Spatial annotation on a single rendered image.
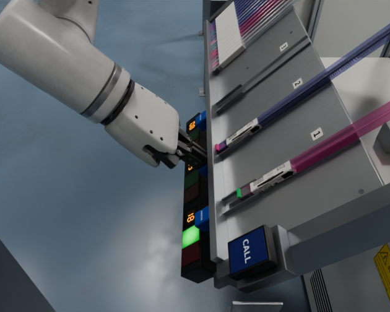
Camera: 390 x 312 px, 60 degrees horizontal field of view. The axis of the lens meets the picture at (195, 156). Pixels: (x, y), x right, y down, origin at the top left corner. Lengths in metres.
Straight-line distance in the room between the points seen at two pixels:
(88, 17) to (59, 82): 0.13
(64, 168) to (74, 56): 1.19
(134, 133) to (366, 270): 0.54
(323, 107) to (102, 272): 0.99
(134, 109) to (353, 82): 0.65
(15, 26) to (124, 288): 0.95
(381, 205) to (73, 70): 0.35
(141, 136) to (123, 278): 0.83
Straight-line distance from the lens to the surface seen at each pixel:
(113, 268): 1.26
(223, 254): 0.42
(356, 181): 0.37
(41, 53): 0.43
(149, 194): 1.41
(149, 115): 0.47
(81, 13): 0.53
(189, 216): 0.54
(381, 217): 0.35
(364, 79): 0.99
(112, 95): 0.44
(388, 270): 0.72
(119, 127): 0.45
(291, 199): 0.40
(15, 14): 0.44
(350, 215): 0.34
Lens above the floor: 1.10
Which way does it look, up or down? 45 degrees down
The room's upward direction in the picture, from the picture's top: straight up
